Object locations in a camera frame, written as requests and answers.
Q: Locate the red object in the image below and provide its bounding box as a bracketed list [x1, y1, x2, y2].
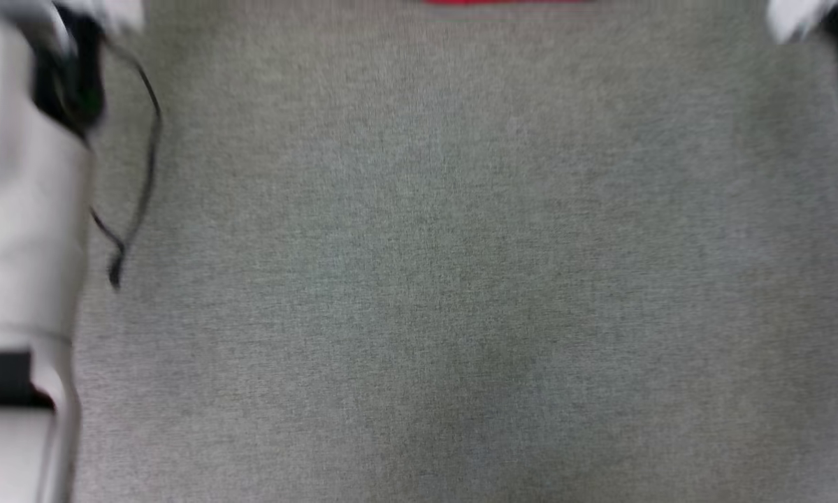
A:
[422, 0, 594, 6]

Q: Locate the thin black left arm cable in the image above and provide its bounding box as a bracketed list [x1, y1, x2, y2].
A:
[89, 42, 164, 291]

